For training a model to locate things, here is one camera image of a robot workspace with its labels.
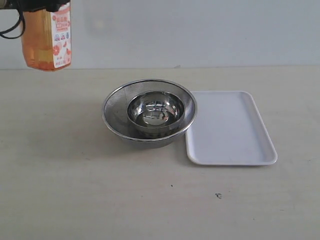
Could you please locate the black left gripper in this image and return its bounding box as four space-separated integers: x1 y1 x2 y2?
0 0 70 12

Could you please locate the orange dish soap pump bottle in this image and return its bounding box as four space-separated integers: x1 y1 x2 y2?
21 2 72 72

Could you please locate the small stainless steel bowl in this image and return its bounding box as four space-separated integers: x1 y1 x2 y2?
126 91 186 134

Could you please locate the large steel strainer basin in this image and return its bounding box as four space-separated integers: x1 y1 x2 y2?
102 79 198 149

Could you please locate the white plastic tray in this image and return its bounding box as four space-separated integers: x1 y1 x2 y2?
185 91 278 166

